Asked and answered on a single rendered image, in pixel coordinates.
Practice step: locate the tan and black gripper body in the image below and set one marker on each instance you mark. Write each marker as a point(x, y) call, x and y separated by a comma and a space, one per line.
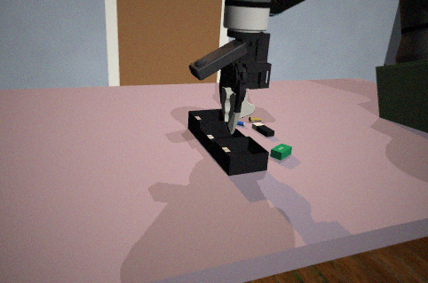
point(254, 61)

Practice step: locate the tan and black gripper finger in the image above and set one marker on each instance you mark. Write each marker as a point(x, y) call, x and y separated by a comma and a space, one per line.
point(224, 93)
point(239, 105)

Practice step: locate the black rack of bins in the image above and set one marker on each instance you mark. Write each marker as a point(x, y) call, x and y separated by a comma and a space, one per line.
point(235, 153)

